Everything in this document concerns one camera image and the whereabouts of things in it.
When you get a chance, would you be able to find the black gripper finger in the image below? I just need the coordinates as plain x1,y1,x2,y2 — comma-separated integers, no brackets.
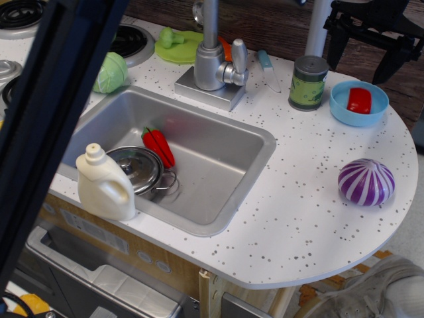
372,47,407,85
327,28,348,70

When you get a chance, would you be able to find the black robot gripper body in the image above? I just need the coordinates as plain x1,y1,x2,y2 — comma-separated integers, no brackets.
324,1,423,62

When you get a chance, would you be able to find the silver toy sink basin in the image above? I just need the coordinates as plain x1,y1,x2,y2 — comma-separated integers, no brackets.
58,86,276,237

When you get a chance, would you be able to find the cream toy detergent bottle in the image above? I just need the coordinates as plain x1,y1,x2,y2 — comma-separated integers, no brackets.
76,143,136,221

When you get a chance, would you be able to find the grey vertical pole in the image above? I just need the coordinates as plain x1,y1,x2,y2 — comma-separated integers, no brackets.
305,0,331,57

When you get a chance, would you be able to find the red toy pepper slice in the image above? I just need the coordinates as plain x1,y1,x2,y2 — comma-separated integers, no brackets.
346,87,372,115

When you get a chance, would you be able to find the green labelled toy can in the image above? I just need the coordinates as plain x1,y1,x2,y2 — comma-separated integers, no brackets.
288,55,329,111

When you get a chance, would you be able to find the light blue toy bowl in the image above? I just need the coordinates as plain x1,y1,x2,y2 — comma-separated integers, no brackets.
329,80,389,127

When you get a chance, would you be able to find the orange toy carrot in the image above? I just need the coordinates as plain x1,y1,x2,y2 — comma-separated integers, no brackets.
218,36,233,62

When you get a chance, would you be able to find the purple striped toy onion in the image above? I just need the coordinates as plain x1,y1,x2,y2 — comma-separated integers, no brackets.
337,158,396,207

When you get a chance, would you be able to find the silver toy faucet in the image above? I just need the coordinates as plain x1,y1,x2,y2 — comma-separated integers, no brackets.
174,1,249,111

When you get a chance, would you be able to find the green toy plate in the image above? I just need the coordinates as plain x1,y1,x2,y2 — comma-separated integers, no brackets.
155,31,203,64

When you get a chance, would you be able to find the green toy broccoli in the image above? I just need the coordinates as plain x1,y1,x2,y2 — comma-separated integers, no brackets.
158,27,185,49

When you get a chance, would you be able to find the right toy stove burner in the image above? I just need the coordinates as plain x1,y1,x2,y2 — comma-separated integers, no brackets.
109,24,154,68

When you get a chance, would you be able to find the toy stove burner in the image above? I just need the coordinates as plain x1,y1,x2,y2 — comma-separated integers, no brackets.
1,0,47,40
109,24,154,68

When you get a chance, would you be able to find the red toy chili pepper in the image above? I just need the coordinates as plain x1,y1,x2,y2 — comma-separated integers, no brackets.
142,127,175,168

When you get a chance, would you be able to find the green toy cabbage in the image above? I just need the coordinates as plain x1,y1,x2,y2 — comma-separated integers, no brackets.
92,52,128,93

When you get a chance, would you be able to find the steel pot with lid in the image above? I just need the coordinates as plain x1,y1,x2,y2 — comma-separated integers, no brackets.
106,146,177,201

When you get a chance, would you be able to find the grey sneaker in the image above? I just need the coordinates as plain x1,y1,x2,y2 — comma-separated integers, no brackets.
295,255,423,317

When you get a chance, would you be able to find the left toy stove burner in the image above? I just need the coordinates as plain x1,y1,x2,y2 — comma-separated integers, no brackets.
1,0,47,40

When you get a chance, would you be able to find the grey toy dishwasher door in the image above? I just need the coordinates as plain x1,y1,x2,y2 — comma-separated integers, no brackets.
12,226,200,317

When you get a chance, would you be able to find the blue handled toy knife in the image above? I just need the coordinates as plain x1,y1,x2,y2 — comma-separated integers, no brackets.
257,50,281,93

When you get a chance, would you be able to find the dark blue metal frame bar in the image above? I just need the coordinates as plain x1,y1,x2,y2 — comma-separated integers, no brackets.
1,1,127,288

